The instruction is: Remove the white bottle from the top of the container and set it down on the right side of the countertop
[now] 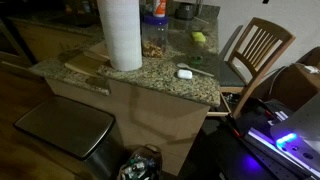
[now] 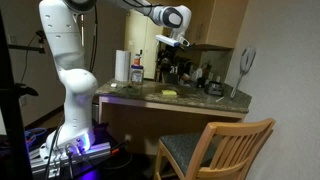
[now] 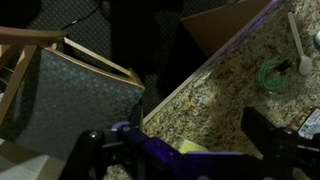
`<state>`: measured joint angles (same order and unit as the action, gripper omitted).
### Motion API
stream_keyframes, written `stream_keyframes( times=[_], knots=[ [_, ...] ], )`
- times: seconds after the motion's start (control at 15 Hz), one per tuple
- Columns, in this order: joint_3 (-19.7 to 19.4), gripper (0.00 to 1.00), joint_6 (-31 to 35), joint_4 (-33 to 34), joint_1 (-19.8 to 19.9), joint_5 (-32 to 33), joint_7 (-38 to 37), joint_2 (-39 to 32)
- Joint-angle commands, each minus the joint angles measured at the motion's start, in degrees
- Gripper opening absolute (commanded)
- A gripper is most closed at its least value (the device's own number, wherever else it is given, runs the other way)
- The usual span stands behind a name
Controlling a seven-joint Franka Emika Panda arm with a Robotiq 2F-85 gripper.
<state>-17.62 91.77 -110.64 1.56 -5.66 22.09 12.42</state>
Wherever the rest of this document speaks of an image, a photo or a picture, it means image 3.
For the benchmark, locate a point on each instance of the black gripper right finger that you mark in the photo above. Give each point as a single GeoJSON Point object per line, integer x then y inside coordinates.
{"type": "Point", "coordinates": [256, 128]}

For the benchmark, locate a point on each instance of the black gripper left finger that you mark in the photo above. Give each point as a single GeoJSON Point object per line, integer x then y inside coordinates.
{"type": "Point", "coordinates": [137, 115]}

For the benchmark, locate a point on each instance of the yellow sponge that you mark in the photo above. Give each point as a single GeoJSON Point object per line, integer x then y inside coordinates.
{"type": "Point", "coordinates": [188, 146]}

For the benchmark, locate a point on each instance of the small black clip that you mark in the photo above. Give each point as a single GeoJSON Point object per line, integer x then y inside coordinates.
{"type": "Point", "coordinates": [283, 65]}

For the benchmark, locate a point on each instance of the wooden chair with teal cushion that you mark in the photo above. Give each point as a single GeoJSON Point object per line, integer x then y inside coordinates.
{"type": "Point", "coordinates": [66, 100]}

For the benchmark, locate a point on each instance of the white plastic spoon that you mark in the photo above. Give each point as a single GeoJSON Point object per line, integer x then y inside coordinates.
{"type": "Point", "coordinates": [305, 65]}

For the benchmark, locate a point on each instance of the brown cardboard panel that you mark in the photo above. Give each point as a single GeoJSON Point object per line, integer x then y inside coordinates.
{"type": "Point", "coordinates": [223, 26]}

